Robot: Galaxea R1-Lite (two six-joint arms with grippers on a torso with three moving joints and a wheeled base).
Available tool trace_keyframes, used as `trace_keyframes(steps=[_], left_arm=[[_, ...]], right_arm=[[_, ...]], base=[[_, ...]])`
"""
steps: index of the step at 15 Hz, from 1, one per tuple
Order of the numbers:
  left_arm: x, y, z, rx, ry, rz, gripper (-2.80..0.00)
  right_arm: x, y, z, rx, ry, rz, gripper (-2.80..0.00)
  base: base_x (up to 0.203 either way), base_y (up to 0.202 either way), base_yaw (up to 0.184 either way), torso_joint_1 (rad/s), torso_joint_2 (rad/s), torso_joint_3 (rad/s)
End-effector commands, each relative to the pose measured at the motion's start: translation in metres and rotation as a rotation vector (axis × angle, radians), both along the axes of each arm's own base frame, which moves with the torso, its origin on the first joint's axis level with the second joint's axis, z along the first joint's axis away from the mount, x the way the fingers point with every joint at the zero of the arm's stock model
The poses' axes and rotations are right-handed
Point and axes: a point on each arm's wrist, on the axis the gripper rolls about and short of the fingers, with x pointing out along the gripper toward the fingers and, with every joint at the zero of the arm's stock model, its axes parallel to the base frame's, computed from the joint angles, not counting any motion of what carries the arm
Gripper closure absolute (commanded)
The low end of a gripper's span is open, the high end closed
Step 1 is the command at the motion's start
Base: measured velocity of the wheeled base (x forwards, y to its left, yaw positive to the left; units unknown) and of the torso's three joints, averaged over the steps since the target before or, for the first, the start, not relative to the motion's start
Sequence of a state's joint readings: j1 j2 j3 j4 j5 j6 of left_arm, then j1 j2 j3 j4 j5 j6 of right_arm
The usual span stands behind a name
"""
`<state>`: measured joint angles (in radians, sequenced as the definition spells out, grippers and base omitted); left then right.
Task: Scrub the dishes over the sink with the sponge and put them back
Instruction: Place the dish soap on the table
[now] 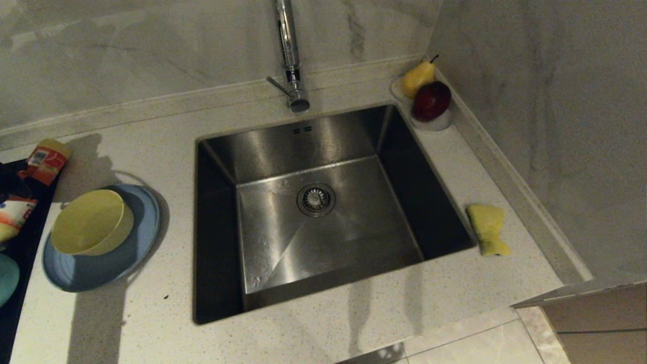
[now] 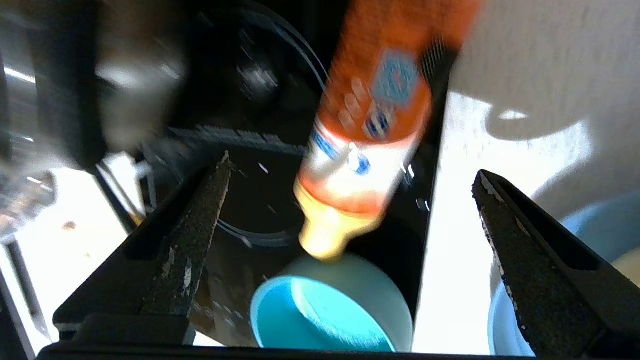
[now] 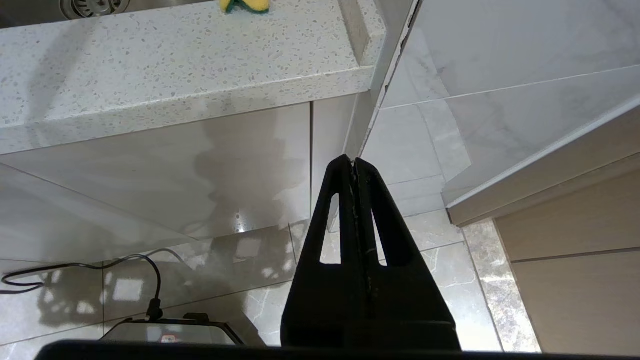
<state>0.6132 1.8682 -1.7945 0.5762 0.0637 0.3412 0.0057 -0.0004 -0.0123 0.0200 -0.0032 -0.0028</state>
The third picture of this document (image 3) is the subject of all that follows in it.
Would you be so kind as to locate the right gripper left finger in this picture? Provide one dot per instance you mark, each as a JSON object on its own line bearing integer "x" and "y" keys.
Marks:
{"x": 310, "y": 300}

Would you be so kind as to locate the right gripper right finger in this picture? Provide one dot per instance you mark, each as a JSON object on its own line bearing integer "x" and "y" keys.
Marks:
{"x": 410, "y": 300}

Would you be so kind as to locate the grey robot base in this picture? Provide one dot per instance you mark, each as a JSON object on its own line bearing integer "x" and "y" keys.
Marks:
{"x": 170, "y": 332}

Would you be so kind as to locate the yellow green sponge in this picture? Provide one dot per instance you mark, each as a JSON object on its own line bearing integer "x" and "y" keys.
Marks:
{"x": 250, "y": 5}

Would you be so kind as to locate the metal sink drain strainer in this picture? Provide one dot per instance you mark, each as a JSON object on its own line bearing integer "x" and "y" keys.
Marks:
{"x": 92, "y": 6}

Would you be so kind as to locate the stainless steel sink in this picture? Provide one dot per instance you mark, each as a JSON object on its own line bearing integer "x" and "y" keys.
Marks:
{"x": 30, "y": 12}

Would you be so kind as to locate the narrow white cabinet panel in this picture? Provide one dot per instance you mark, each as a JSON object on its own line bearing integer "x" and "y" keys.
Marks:
{"x": 330, "y": 130}

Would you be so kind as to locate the wide white glossy cabinet door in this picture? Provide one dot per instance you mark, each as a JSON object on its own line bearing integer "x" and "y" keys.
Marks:
{"x": 150, "y": 165}

